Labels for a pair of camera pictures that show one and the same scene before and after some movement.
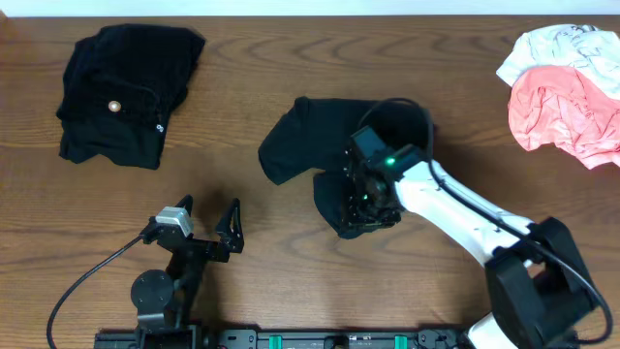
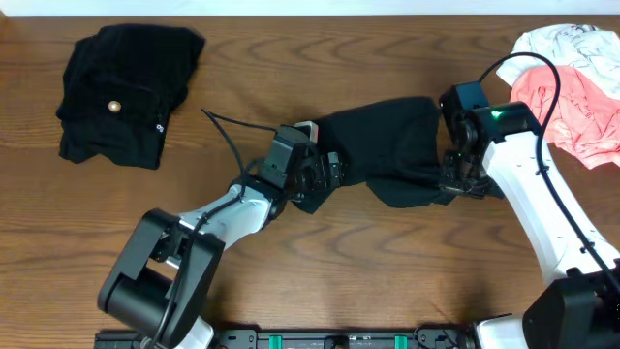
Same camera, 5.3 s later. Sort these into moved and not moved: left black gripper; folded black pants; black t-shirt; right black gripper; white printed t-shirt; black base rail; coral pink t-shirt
Moved: black t-shirt; left black gripper; right black gripper
Not moved: black base rail; folded black pants; coral pink t-shirt; white printed t-shirt
